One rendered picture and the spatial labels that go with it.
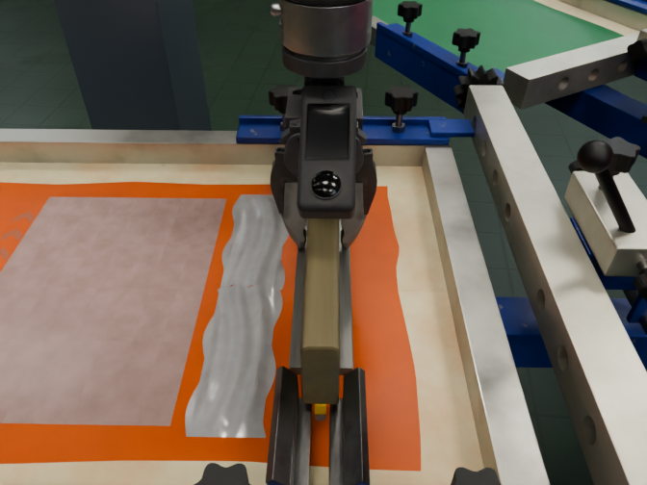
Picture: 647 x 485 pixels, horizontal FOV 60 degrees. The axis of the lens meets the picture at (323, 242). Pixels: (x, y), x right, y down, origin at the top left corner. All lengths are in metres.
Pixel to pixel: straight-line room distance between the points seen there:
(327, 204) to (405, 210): 0.32
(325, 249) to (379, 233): 0.22
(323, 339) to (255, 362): 0.15
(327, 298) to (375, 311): 0.16
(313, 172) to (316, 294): 0.10
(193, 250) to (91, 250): 0.12
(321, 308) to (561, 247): 0.26
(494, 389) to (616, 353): 0.10
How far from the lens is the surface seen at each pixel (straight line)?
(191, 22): 1.21
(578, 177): 0.64
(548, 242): 0.60
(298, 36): 0.46
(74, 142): 0.89
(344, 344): 0.51
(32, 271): 0.73
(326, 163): 0.45
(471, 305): 0.59
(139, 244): 0.72
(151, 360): 0.59
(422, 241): 0.70
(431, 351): 0.58
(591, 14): 1.53
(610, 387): 0.50
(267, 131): 0.82
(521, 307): 0.70
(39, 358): 0.63
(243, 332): 0.58
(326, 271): 0.48
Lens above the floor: 1.41
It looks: 41 degrees down
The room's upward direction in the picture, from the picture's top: straight up
